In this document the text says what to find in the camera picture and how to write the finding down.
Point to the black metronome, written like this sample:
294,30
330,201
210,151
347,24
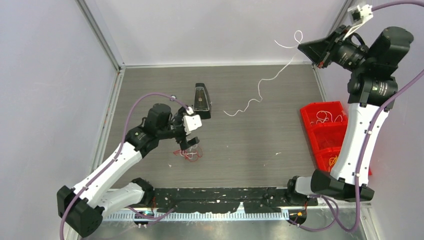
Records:
202,105

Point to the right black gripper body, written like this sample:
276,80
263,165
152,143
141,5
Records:
332,51

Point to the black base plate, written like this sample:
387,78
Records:
221,200

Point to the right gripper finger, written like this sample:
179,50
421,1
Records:
322,42
316,54

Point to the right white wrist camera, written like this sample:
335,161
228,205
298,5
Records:
359,15

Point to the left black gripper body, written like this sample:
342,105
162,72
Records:
180,134

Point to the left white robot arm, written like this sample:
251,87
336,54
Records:
84,206

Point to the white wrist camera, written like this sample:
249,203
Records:
191,120
359,15

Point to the white slotted cable duct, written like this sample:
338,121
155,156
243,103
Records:
239,215

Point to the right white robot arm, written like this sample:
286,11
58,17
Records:
372,90

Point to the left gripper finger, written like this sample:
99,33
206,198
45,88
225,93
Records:
184,145
193,141

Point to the red plastic bin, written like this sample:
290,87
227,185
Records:
326,125

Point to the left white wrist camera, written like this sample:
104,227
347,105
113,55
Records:
191,120

